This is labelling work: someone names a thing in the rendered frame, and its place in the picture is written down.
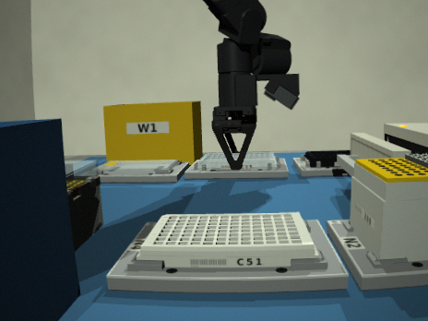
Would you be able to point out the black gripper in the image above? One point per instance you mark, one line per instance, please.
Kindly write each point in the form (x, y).
(243, 120)

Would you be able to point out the white multi-well plate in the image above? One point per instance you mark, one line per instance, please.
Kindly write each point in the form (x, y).
(253, 240)

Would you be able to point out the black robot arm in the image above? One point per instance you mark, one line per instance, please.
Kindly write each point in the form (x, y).
(269, 55)

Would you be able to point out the blue bench mat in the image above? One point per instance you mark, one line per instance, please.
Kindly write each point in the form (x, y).
(126, 207)

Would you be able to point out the yellow open bin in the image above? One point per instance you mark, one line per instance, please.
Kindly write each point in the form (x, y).
(153, 131)

